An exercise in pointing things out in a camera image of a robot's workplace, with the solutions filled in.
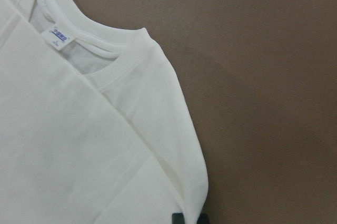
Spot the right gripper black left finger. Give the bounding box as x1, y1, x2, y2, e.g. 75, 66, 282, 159
172, 207, 184, 224

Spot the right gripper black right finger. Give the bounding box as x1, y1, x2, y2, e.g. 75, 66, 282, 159
196, 207, 211, 224

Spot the white long-sleeve printed shirt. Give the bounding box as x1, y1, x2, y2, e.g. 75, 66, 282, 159
1, 0, 208, 223

